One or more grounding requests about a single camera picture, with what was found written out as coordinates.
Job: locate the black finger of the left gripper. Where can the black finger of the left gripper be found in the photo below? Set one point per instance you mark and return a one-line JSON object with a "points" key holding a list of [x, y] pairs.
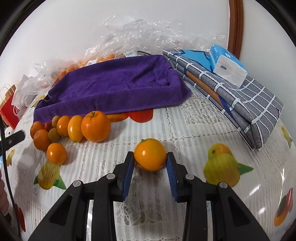
{"points": [[14, 139]]}

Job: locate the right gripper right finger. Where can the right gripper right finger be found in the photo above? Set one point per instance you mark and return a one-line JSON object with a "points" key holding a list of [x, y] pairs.
{"points": [[231, 219]]}

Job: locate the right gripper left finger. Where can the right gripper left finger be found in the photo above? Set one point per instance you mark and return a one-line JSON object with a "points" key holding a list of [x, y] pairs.
{"points": [[67, 218]]}

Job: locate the small orange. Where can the small orange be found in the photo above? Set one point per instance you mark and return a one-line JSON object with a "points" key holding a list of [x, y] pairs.
{"points": [[36, 126], [56, 153], [41, 140], [62, 126]]}

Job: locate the oval orange fruit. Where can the oval orange fruit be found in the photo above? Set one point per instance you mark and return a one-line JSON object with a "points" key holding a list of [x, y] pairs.
{"points": [[74, 128]]}

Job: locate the large orange with stem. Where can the large orange with stem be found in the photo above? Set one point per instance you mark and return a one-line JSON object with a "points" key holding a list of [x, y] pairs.
{"points": [[96, 126]]}

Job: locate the person's left hand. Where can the person's left hand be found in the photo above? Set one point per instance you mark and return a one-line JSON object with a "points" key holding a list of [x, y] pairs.
{"points": [[4, 203]]}

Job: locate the red paper gift bag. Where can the red paper gift bag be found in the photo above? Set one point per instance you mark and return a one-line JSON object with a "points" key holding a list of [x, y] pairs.
{"points": [[10, 114]]}

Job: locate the small red fruit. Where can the small red fruit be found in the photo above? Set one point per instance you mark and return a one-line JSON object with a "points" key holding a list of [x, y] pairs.
{"points": [[48, 126]]}

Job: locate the small green-brown fruit lower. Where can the small green-brown fruit lower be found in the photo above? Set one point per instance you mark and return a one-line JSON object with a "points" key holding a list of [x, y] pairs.
{"points": [[53, 135]]}

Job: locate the small green-brown fruit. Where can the small green-brown fruit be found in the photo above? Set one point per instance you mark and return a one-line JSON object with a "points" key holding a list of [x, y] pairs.
{"points": [[53, 135], [55, 121]]}

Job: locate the small green-brown fruit upper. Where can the small green-brown fruit upper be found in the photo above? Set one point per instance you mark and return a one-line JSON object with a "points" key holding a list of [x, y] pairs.
{"points": [[55, 121]]}

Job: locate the white plastic bag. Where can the white plastic bag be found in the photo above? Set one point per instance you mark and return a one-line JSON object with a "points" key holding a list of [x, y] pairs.
{"points": [[29, 88]]}

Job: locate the grey checked folded cloth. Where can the grey checked folded cloth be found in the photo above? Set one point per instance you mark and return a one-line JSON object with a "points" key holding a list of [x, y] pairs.
{"points": [[251, 108]]}

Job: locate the purple towel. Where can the purple towel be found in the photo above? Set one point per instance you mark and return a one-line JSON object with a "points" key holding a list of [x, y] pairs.
{"points": [[115, 86]]}

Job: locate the clear plastic bag of fruit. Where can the clear plastic bag of fruit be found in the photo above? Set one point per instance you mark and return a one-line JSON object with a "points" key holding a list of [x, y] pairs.
{"points": [[123, 34]]}

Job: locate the blue white tissue pack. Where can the blue white tissue pack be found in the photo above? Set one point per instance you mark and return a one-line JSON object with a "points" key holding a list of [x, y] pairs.
{"points": [[227, 66]]}

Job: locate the brown wooden door frame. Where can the brown wooden door frame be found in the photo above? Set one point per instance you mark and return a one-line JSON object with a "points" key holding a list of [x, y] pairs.
{"points": [[236, 25]]}

